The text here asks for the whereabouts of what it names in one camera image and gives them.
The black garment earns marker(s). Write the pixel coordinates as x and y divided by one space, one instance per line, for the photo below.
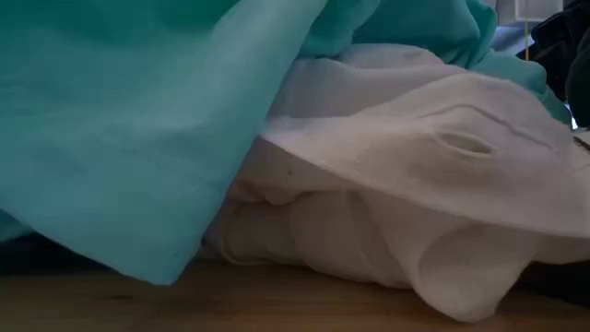
558 46

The thin yellow rod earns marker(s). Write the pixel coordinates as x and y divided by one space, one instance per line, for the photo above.
527 39

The teal garment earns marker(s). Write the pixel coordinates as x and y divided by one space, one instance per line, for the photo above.
115 138

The white garment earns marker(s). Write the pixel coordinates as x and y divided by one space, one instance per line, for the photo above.
415 184

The white translucent box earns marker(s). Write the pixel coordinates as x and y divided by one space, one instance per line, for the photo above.
539 9

